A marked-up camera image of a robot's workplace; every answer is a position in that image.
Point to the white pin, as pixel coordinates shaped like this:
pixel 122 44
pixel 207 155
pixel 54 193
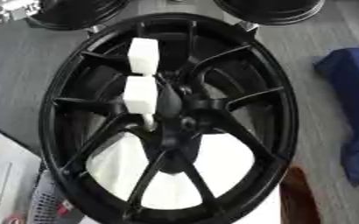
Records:
pixel 143 55
pixel 139 94

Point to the black spoked wheel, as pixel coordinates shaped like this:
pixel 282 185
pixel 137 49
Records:
pixel 269 122

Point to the black round wheel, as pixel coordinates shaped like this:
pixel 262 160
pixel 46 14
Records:
pixel 80 13
pixel 272 10

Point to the dark red object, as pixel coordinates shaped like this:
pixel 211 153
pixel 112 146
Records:
pixel 297 198

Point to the grey mesh pouch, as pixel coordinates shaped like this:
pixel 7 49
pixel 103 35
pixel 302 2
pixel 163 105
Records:
pixel 47 201

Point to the blue cloth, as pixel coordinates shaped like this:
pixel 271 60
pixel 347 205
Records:
pixel 353 96

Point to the white paper sheet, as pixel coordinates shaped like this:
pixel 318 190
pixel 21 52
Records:
pixel 4 172

